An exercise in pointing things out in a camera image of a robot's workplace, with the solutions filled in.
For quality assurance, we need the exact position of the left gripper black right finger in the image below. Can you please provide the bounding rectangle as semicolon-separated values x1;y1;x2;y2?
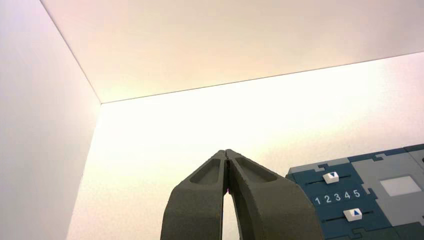
226;149;325;240

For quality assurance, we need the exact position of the white slider knob downward triangle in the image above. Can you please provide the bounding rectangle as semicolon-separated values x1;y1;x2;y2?
322;171;340;185

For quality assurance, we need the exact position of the blue grey modular control box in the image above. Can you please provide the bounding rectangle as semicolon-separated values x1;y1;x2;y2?
285;143;424;240

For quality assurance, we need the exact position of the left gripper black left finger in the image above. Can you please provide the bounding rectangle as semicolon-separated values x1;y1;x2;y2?
160;149;230;240

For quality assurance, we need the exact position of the white slider knob upward triangle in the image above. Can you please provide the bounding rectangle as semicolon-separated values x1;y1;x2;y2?
343;208;363;222

